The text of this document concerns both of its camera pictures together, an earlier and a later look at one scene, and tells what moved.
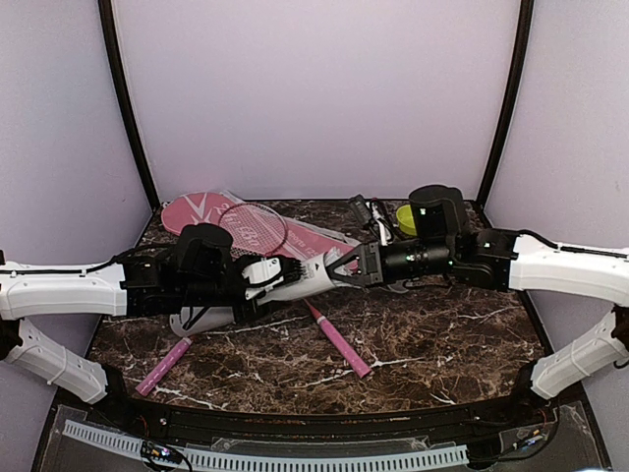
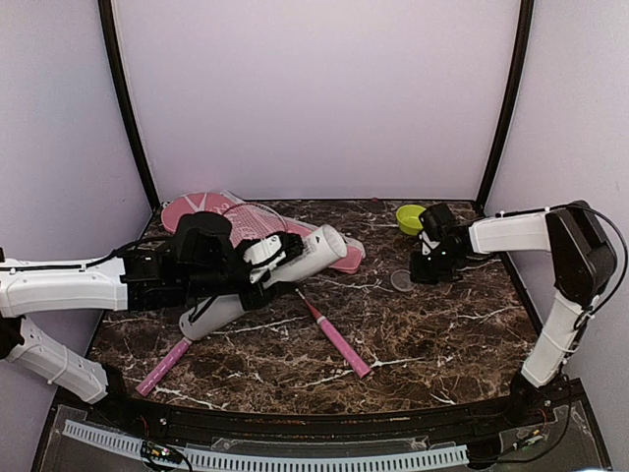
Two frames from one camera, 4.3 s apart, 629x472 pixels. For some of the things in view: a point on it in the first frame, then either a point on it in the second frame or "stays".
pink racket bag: [254, 228] stays
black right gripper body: [374, 267] → [433, 270]
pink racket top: [260, 229] stays
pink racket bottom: [155, 376] stays
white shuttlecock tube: [317, 277] → [319, 248]
